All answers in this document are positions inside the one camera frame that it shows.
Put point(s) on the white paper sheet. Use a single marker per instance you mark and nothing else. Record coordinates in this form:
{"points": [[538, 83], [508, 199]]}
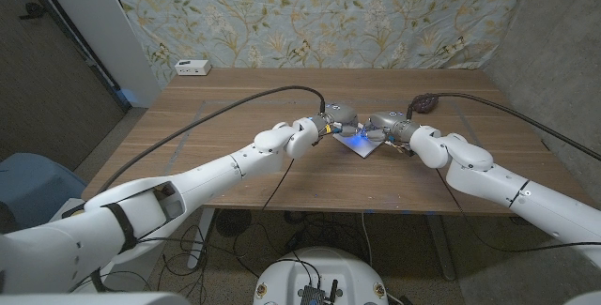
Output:
{"points": [[364, 147]]}

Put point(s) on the black antenna stub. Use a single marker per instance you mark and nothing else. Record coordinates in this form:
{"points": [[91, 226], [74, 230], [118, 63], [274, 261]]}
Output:
{"points": [[333, 291]]}

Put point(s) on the grey table leg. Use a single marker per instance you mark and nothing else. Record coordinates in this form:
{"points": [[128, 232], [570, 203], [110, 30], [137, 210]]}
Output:
{"points": [[441, 248]]}

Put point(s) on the white cabinet panel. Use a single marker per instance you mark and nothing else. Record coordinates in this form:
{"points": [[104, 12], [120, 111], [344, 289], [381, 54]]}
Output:
{"points": [[103, 28]]}

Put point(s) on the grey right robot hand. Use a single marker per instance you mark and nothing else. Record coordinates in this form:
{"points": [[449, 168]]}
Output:
{"points": [[394, 124]]}

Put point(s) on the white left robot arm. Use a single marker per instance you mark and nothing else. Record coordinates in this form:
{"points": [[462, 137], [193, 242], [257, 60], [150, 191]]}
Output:
{"points": [[211, 173]]}

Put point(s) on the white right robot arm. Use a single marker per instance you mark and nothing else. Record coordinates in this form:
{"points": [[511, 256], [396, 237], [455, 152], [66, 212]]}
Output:
{"points": [[479, 169]]}

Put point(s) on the blue plastic bin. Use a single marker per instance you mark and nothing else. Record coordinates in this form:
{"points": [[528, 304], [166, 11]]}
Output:
{"points": [[37, 187]]}

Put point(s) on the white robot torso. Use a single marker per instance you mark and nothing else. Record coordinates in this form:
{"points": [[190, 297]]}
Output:
{"points": [[291, 277]]}

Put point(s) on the white table leg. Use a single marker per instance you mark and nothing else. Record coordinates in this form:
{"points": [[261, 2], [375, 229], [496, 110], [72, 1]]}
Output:
{"points": [[203, 234]]}

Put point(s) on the purple toy grapes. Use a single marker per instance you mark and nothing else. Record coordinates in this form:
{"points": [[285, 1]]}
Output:
{"points": [[427, 104]]}

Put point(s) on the white power strip box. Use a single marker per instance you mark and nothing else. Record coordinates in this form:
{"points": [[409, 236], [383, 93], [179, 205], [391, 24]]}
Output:
{"points": [[192, 67]]}

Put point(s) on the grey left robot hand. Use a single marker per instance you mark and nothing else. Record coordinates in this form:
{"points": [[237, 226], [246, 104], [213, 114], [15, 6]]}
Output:
{"points": [[343, 116]]}

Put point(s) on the floral printed backdrop cloth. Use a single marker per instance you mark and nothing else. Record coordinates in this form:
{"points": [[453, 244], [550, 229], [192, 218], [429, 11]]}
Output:
{"points": [[328, 14]]}

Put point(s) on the black round fan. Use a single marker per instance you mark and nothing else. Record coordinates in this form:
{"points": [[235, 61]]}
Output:
{"points": [[233, 223]]}

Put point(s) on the grey finned torso module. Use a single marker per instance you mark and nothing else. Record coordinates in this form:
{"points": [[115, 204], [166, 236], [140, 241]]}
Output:
{"points": [[311, 295]]}

